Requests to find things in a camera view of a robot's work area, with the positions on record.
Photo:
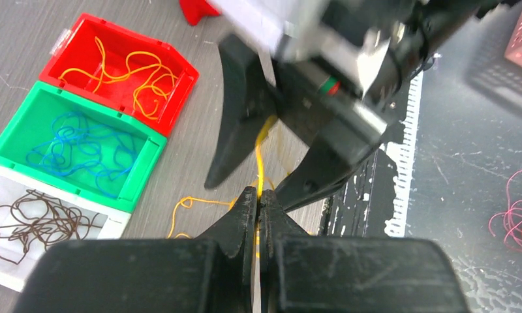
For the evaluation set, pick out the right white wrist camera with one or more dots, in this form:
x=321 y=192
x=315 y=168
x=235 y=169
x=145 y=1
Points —
x=289 y=30

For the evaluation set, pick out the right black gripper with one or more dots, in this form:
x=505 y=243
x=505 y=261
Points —
x=343 y=128

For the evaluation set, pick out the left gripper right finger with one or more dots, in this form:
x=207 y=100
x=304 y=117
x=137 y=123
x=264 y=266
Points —
x=305 y=273

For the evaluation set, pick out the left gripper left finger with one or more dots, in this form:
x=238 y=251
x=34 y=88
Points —
x=212 y=272

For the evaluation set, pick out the red shirt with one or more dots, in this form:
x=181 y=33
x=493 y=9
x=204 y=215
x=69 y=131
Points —
x=195 y=10

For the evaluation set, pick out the green plastic bin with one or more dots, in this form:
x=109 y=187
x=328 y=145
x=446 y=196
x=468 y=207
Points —
x=81 y=147

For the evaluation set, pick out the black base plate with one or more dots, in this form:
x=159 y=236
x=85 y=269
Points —
x=374 y=202

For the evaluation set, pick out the white plastic bin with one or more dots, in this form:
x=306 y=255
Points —
x=35 y=216

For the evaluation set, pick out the red plastic bin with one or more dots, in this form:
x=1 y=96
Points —
x=126 y=71

